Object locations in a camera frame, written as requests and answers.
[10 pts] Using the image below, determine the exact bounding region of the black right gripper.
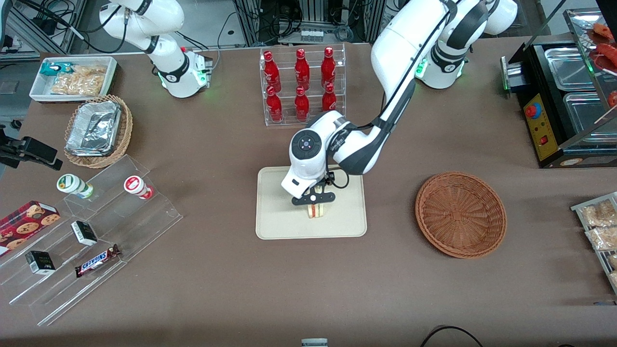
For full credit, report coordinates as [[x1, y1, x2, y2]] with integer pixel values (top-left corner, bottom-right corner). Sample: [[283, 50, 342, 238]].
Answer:
[[18, 136, 63, 170]]

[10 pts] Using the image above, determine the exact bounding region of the beige plastic tray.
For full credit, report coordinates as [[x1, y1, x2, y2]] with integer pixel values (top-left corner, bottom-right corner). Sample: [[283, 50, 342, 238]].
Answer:
[[255, 166, 368, 240]]

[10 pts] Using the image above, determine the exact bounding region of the light wicker basket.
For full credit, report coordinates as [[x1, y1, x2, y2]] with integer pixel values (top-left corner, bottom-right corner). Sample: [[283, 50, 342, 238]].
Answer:
[[64, 94, 134, 169]]

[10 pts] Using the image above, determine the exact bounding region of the brown round wicker basket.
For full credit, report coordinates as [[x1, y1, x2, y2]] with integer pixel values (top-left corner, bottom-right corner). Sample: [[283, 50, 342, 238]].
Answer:
[[415, 172, 508, 259]]

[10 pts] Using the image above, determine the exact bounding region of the green sunflower yogurt cup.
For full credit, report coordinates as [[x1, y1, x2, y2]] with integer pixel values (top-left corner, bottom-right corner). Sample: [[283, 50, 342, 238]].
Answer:
[[56, 173, 94, 199]]

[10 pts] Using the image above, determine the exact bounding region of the silver foil container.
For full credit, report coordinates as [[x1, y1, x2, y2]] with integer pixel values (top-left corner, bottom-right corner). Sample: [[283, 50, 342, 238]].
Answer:
[[65, 100, 122, 157]]

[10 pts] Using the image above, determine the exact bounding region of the white rectangular bin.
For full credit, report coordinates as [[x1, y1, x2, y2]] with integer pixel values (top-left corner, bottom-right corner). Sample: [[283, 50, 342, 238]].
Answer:
[[29, 56, 118, 103]]

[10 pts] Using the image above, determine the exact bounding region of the red tartan cookie box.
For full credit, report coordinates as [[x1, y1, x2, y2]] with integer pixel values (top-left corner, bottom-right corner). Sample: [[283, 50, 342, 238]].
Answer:
[[0, 200, 61, 256]]

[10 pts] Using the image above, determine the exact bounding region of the large clear beige snack bag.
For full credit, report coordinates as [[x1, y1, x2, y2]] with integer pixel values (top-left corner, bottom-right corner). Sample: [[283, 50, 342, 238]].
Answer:
[[51, 72, 106, 96]]

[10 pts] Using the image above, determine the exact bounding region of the teal snack packet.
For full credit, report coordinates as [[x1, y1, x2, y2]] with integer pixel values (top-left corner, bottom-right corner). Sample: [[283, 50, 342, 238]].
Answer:
[[40, 62, 75, 77]]

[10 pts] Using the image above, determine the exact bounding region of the black box white label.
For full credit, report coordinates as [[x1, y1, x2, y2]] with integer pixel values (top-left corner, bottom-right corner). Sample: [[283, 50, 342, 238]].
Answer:
[[71, 220, 98, 246]]

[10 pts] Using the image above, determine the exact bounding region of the small clear beige snack bag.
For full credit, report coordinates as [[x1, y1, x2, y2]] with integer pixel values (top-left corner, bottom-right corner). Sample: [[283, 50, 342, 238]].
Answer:
[[71, 65, 107, 77]]

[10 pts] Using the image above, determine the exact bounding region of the red lid yogurt cup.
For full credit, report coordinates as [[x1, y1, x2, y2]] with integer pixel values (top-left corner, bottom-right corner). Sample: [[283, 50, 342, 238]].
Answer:
[[123, 175, 154, 200]]

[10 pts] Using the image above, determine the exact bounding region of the black box gold print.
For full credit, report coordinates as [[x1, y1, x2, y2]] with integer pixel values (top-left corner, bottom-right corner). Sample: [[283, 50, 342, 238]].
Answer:
[[25, 251, 56, 275]]

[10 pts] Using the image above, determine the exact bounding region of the clear acrylic stepped shelf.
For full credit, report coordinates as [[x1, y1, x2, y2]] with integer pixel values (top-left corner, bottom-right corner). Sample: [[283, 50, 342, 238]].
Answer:
[[0, 154, 184, 327]]

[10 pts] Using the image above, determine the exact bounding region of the Snickers chocolate bar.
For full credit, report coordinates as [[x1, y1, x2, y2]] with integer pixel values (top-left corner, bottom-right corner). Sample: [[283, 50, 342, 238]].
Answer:
[[75, 244, 121, 278]]

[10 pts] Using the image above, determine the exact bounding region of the clear acrylic bottle rack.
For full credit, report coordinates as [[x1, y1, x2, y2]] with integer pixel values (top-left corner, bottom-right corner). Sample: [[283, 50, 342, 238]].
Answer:
[[259, 43, 347, 127]]

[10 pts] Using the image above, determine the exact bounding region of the white power strip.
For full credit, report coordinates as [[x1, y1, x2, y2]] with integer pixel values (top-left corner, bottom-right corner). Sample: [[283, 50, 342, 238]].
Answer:
[[278, 27, 324, 45]]

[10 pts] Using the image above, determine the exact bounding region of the black food warmer cabinet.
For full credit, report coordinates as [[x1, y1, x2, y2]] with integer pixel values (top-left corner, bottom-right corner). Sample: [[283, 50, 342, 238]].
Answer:
[[500, 7, 617, 169]]

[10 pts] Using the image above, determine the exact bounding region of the clear snack display rack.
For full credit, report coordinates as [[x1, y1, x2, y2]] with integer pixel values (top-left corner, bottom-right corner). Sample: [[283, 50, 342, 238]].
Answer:
[[571, 192, 617, 294]]

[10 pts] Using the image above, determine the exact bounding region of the steel food pan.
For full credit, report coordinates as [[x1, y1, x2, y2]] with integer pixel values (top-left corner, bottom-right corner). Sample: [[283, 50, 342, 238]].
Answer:
[[544, 47, 598, 91], [563, 92, 617, 145]]

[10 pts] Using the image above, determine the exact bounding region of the black right wrist mount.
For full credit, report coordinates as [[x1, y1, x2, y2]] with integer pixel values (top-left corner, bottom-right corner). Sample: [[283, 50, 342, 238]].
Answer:
[[0, 126, 22, 167]]

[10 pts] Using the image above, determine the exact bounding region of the black floor cable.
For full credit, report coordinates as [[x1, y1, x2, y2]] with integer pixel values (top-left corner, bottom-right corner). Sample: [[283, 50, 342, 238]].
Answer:
[[419, 326, 485, 347]]

